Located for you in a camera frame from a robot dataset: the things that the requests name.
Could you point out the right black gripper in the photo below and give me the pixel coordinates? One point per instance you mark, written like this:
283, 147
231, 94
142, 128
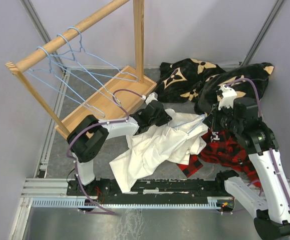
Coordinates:
212, 119

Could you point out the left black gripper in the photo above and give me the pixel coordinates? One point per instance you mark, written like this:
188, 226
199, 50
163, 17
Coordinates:
166, 118

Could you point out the white shirt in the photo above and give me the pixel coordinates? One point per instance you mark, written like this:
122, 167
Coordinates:
148, 150

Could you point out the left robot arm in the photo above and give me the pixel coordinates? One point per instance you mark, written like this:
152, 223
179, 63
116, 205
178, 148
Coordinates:
88, 137

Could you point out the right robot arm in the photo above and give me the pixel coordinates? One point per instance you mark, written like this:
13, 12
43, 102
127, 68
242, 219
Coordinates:
271, 216

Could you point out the red black plaid shirt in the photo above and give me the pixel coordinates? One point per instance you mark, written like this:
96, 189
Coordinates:
222, 148

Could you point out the wooden clothes rack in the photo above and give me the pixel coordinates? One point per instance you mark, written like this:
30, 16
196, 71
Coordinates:
131, 78

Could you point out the black beige floral blanket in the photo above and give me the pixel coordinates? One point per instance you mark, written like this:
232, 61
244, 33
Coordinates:
198, 81

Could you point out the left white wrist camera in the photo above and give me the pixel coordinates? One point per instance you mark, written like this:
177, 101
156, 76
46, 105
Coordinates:
151, 97

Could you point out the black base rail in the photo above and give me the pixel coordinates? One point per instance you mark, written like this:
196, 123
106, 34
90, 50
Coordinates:
161, 191

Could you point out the grey slotted cable duct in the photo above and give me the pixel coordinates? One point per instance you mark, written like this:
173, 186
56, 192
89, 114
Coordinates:
84, 204

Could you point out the blue wire hanger front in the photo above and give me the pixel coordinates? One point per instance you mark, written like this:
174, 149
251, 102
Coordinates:
82, 101

